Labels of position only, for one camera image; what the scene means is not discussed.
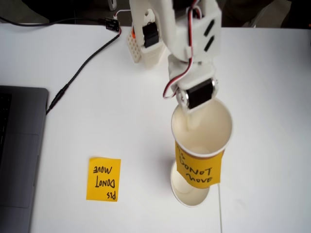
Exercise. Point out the black controller board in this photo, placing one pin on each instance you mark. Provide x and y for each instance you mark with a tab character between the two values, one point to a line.
112	24

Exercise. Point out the yellow sticky note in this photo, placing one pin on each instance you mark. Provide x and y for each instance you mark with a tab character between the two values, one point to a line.
103	179
199	170

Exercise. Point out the dark grey laptop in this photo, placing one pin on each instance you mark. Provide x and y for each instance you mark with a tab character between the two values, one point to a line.
22	145

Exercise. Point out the grey chair leg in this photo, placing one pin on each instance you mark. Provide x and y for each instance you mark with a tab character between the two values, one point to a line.
112	4

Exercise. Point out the brown paper cup with note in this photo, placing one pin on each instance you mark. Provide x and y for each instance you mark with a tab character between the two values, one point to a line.
209	131

